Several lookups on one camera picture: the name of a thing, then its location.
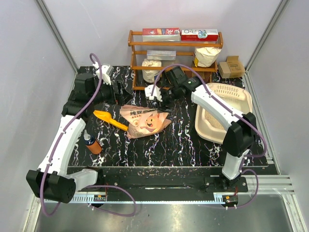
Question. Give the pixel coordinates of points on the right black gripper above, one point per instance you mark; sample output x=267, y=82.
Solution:
x=161, y=108

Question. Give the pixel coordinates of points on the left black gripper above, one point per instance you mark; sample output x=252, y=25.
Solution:
x=121, y=97

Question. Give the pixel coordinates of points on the pink cat litter bag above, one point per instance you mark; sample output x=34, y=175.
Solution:
x=143, y=121

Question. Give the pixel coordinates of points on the yellow plastic litter scoop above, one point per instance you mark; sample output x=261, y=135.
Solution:
x=107, y=117

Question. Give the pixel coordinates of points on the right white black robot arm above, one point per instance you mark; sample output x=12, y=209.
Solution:
x=240, y=128

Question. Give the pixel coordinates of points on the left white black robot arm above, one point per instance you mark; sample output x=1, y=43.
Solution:
x=51, y=181

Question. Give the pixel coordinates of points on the silver box middle shelf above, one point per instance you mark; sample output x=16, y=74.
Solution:
x=161, y=55

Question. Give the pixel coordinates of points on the beige litter box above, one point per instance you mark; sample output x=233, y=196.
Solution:
x=208, y=127

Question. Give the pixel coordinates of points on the dark brown box under shelf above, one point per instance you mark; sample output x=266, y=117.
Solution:
x=206, y=76

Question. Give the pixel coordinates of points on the red silver box left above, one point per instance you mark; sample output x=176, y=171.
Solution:
x=161, y=35

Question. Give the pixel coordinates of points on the red white box right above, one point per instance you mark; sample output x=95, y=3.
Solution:
x=199, y=35

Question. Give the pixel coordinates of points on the white bag lower shelf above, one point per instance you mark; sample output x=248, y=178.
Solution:
x=149, y=76

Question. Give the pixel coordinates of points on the wooden shelf rack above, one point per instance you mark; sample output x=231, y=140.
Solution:
x=184, y=55

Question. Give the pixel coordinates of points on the orange spray bottle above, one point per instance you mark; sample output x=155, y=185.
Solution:
x=92, y=143

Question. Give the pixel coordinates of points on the white paper bag on shelf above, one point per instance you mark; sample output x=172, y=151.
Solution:
x=205, y=56

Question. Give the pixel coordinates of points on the brown cardboard boxes right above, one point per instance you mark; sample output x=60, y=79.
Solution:
x=231, y=68

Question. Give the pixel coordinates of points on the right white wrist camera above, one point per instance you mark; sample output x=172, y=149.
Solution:
x=152, y=92

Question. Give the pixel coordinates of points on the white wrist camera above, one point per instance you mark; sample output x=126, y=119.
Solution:
x=152, y=92
x=107, y=71

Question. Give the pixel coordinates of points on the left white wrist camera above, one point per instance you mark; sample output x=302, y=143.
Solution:
x=107, y=71

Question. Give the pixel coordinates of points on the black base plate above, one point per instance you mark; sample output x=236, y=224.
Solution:
x=201, y=178

